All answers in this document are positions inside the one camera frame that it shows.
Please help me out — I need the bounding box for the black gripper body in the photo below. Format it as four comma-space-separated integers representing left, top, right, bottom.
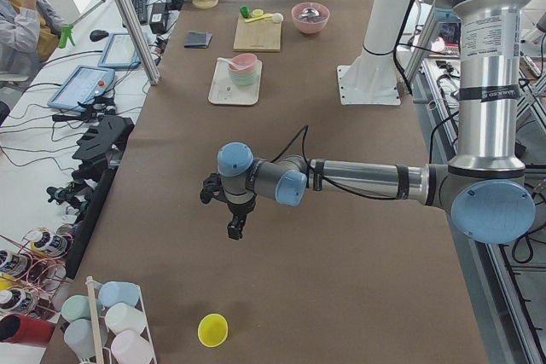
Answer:
224, 191, 256, 217

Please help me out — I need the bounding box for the white ceramic spoon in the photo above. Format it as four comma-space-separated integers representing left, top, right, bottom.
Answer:
217, 57, 252, 71

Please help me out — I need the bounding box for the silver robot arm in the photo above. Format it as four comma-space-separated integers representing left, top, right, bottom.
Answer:
200, 0, 537, 244

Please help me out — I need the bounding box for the large pink ice bowl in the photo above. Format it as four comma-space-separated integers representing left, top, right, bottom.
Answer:
291, 2, 330, 34

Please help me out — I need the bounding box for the green bowl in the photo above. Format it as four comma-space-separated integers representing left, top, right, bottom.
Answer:
228, 69, 261, 87

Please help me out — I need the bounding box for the green lime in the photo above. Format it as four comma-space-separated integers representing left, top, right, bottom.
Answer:
240, 5, 251, 19

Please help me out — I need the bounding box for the yellow plastic knife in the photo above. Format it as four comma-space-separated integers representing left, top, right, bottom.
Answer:
243, 14, 273, 23

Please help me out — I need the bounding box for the bamboo cutting board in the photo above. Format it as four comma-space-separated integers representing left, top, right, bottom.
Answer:
232, 17, 282, 53

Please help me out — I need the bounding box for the metal scoop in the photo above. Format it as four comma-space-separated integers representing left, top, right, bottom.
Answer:
298, 8, 321, 21

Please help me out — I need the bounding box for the grey folded cloth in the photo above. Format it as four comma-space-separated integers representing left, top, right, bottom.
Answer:
184, 31, 212, 49

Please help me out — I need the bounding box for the yellow cup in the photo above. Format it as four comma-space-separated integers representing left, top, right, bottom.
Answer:
197, 313, 229, 348

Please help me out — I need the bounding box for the black power adapter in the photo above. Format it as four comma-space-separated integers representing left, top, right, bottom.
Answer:
149, 2, 169, 34

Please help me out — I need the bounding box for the black keyboard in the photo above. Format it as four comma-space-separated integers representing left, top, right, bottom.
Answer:
131, 0, 148, 25

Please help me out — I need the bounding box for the cream serving tray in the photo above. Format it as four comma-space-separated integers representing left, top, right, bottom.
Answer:
208, 60, 263, 106

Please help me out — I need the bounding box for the blue plastic cup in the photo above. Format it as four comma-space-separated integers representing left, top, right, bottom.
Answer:
98, 281, 140, 308

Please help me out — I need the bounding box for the white plastic cup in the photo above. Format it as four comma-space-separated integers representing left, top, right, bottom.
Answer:
104, 303, 147, 334

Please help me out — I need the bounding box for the white cup rack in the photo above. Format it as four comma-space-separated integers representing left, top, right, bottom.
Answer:
61, 277, 158, 363

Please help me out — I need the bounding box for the black tool holder rack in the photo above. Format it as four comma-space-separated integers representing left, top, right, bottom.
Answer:
65, 115, 135, 280

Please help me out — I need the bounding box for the blue teach pendant far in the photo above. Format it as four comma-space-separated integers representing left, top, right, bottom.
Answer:
98, 32, 141, 70

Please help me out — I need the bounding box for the blue teach pendant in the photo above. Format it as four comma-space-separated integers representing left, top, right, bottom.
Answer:
47, 65, 115, 112
98, 32, 141, 70

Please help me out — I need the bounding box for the pink plastic cup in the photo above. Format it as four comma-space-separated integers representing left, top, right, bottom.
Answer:
111, 329, 154, 364

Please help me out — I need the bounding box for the black computer mouse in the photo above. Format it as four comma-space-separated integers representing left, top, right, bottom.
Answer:
89, 30, 109, 43

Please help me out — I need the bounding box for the green plastic cup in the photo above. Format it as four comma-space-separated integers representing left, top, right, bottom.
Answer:
61, 295, 90, 322

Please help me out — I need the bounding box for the grey plastic cup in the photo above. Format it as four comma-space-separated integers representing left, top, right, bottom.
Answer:
63, 318, 96, 360

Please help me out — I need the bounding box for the bottle with dark label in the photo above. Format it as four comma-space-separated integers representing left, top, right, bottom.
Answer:
30, 230, 70, 257

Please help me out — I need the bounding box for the blue teach pendant near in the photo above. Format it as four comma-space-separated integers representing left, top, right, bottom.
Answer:
47, 65, 115, 112

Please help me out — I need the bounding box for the person in grey jacket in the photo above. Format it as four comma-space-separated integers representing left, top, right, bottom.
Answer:
1, 0, 66, 79

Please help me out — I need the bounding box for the red cylinder can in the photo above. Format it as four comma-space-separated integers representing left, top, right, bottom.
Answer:
1, 314, 55, 347

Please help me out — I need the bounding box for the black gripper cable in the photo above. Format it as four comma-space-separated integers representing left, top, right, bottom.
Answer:
272, 124, 398, 201

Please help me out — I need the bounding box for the aluminium frame post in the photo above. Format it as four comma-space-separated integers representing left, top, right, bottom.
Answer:
114, 0, 160, 85

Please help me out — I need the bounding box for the green handle tool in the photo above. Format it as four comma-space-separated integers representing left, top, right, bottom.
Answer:
58, 24, 75, 49

